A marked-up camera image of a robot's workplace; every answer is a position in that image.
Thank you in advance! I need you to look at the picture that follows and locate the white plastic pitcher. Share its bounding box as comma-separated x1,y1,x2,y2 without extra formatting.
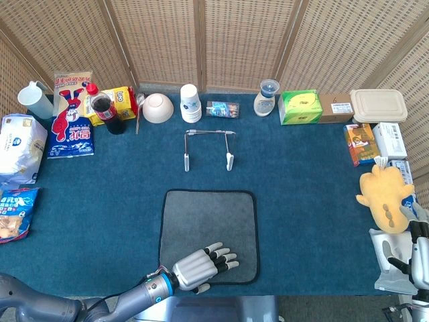
17,80,55,120

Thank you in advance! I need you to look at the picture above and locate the woven bamboo folding screen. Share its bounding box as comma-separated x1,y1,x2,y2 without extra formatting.
0,0,429,182

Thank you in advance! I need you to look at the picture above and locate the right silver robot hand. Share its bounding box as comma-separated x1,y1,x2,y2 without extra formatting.
381,202,429,292

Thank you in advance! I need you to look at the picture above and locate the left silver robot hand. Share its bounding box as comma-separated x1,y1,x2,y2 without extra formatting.
171,241,240,295

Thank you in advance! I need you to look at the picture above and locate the grey and blue cloth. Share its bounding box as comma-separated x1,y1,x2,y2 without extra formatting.
158,189,259,286

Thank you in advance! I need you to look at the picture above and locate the white plastic pouch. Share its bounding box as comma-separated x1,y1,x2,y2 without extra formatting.
369,227,420,296

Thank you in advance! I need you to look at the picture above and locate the brown cardboard box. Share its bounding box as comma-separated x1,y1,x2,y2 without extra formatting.
317,93,355,124

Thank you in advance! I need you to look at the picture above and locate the blue white toothpaste box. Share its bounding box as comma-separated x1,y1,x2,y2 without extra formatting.
400,193,420,215

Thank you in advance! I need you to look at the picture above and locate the white and blue box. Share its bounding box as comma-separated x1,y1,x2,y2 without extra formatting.
385,160,415,187

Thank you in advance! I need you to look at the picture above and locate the beige lidded food container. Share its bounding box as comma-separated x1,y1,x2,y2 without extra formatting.
349,89,409,124

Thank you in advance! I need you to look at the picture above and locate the blue table cloth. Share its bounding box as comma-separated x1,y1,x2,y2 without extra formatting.
0,93,418,298

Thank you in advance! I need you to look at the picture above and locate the yellow biscuit bag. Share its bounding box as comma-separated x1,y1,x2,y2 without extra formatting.
83,86,139,127

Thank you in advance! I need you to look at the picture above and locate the white blue-printed bag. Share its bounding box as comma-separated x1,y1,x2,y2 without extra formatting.
0,113,48,189

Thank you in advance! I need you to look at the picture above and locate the metal spoon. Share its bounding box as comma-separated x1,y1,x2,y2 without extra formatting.
135,93,146,135

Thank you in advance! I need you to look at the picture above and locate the metal wire towel rack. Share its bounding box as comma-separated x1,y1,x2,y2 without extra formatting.
183,129,237,172

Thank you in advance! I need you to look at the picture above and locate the red white blue snack bag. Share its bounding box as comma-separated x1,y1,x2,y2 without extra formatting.
46,70,95,160

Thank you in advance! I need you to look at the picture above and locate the orange and blue box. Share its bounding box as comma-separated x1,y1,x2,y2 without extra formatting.
343,123,382,168

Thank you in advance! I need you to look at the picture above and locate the white paper cup stack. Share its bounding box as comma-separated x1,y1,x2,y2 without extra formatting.
180,83,203,124

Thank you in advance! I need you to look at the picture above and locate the white labelled box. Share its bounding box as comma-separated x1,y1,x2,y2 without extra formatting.
371,122,408,161

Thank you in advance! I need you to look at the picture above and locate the blue chips bag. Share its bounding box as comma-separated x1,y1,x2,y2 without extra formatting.
0,186,41,245

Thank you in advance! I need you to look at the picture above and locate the green tissue pack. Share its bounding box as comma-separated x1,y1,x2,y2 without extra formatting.
277,89,323,126

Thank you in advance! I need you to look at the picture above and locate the cream detergent bottle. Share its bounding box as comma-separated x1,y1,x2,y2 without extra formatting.
253,78,280,117

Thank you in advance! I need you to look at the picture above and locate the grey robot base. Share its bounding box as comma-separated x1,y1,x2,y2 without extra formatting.
133,295,279,322

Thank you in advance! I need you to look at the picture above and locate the clear candy box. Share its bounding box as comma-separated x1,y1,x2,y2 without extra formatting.
205,101,241,119

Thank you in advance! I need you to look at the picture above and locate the cola bottle red label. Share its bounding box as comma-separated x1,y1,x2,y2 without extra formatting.
86,83,127,136

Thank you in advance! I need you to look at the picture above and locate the cream upturned bowl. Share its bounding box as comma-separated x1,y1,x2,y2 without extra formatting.
142,93,175,124

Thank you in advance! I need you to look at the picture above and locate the yellow plush toy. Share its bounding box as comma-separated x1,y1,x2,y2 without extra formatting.
355,156,416,235

